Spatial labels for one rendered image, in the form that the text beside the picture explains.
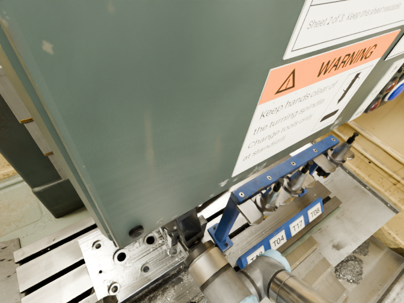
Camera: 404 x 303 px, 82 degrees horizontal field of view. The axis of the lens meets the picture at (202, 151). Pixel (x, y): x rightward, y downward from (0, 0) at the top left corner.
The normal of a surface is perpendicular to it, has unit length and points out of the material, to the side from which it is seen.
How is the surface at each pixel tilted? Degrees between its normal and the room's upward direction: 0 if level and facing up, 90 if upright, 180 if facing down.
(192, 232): 58
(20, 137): 90
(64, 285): 0
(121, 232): 90
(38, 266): 0
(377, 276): 18
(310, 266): 8
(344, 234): 24
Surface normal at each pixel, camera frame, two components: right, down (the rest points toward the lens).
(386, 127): -0.82, 0.37
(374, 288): -0.06, -0.81
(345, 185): -0.24, -0.44
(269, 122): 0.55, 0.67
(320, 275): 0.22, -0.69
